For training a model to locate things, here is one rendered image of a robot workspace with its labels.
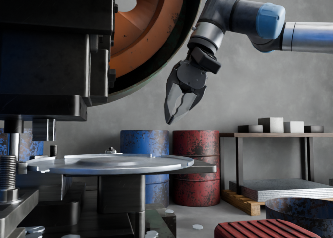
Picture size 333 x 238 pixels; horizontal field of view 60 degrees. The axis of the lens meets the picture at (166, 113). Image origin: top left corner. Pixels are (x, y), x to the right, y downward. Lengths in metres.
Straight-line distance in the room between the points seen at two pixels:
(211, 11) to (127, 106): 3.21
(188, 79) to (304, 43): 0.32
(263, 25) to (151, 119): 3.28
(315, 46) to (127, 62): 0.51
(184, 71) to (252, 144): 3.76
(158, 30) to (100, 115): 2.98
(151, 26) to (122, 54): 0.13
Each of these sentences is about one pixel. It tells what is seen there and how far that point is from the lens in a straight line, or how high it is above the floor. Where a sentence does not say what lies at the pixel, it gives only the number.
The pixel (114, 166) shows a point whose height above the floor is 0.78.
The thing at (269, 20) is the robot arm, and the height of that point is 1.08.
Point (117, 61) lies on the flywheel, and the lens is 0.89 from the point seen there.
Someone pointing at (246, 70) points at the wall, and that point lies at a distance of 4.44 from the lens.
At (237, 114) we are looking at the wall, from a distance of 4.28.
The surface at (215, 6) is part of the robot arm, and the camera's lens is 0.74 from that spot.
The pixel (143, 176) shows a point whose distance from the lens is 0.50.
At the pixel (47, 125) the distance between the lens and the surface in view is 0.52.
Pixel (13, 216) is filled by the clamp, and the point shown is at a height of 0.75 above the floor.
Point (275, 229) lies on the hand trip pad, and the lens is 0.25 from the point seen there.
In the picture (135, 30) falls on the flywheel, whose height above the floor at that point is 1.16.
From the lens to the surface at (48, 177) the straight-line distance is 0.47.
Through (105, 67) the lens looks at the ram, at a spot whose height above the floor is 0.94.
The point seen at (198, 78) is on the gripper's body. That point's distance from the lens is 0.67.
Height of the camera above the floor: 0.83
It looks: 4 degrees up
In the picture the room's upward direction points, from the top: straight up
